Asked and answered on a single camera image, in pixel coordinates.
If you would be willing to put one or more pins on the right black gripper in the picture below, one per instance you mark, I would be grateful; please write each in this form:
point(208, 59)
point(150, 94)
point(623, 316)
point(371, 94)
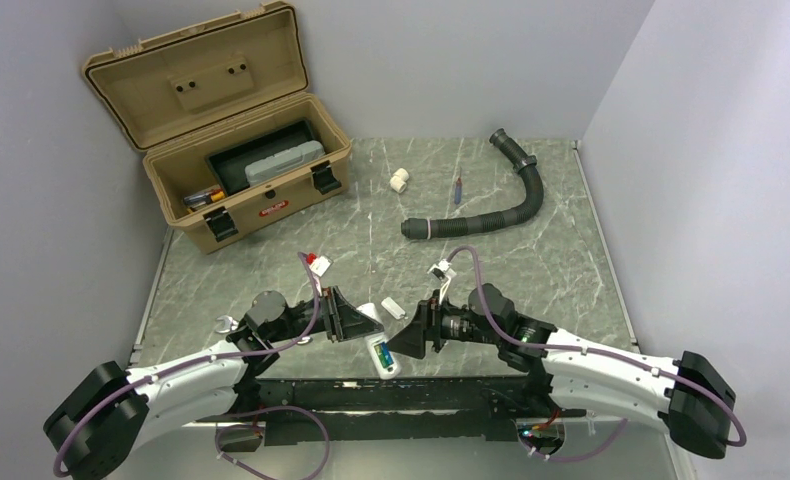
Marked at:
point(427, 321)

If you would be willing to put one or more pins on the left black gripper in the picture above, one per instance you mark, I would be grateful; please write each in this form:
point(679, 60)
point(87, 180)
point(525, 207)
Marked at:
point(341, 320)

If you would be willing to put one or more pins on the blue battery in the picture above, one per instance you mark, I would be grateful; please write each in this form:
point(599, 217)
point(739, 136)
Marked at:
point(392, 362)

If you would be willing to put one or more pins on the white remote control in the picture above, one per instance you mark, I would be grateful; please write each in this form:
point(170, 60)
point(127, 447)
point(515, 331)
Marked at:
point(378, 336)

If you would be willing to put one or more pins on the green battery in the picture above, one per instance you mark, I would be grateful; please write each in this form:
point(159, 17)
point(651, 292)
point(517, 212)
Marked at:
point(382, 355)

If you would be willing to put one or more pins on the white battery cover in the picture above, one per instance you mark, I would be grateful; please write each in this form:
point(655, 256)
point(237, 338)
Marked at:
point(393, 308)

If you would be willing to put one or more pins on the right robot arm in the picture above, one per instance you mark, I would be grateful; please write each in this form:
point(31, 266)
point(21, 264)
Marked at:
point(685, 398)

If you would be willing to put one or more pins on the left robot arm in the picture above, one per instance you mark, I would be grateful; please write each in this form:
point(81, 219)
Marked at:
point(115, 411)

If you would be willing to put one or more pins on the silver open-end wrench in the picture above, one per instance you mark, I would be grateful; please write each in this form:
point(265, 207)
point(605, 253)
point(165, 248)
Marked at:
point(226, 324)

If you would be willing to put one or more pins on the white pipe fitting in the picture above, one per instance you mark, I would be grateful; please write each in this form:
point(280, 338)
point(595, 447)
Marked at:
point(399, 180)

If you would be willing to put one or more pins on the grey plastic case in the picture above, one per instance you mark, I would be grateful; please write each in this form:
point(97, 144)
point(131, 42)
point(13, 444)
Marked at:
point(264, 170)

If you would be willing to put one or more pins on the black tray in toolbox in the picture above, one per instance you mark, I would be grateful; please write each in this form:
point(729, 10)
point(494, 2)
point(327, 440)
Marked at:
point(228, 165)

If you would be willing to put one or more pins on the orange black tool in toolbox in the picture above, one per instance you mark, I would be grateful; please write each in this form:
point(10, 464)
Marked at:
point(203, 198)

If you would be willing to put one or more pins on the tan plastic toolbox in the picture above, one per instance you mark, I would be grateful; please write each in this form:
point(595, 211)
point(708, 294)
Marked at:
point(184, 95)

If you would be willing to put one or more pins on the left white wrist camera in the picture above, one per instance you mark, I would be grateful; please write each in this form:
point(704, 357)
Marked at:
point(318, 264)

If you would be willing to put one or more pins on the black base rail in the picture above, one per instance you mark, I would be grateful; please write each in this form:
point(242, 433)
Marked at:
point(401, 409)

